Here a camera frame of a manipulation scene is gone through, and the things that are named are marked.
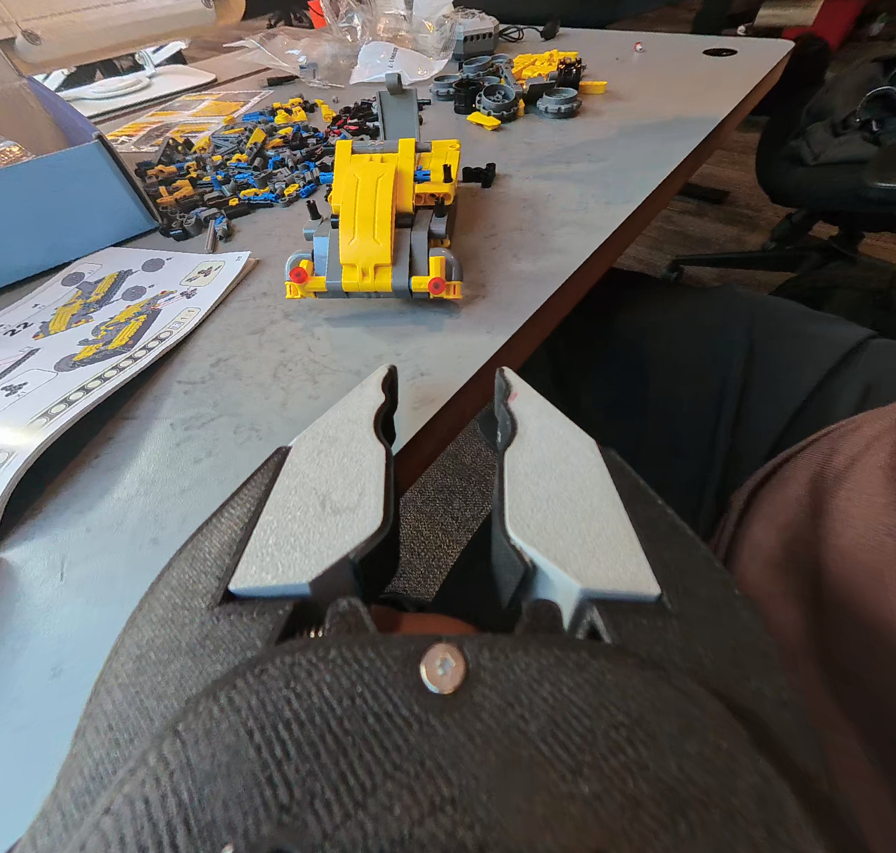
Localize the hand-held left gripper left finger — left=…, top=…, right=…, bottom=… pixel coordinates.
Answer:
left=229, top=364, right=400, bottom=605

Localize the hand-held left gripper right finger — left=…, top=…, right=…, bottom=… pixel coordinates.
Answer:
left=490, top=366, right=662, bottom=627

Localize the yellow toy vehicle model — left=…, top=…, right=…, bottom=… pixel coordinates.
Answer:
left=285, top=72, right=498, bottom=301

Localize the pile of small building parts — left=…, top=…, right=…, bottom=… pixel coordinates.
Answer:
left=133, top=93, right=386, bottom=245

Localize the grey desk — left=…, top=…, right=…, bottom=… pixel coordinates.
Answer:
left=0, top=28, right=796, bottom=853

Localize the instruction booklet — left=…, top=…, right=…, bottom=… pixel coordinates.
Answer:
left=0, top=247, right=253, bottom=518

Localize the blue cardboard box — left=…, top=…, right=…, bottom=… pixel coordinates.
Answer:
left=0, top=0, right=246, bottom=290

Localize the sticker sheet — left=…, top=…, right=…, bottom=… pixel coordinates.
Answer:
left=105, top=91, right=267, bottom=143

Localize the black office chair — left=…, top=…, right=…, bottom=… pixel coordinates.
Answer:
left=672, top=42, right=896, bottom=294

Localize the pile of yellow beams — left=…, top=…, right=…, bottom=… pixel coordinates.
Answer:
left=467, top=49, right=610, bottom=130

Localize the grey motor block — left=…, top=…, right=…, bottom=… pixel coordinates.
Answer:
left=451, top=11, right=502, bottom=59

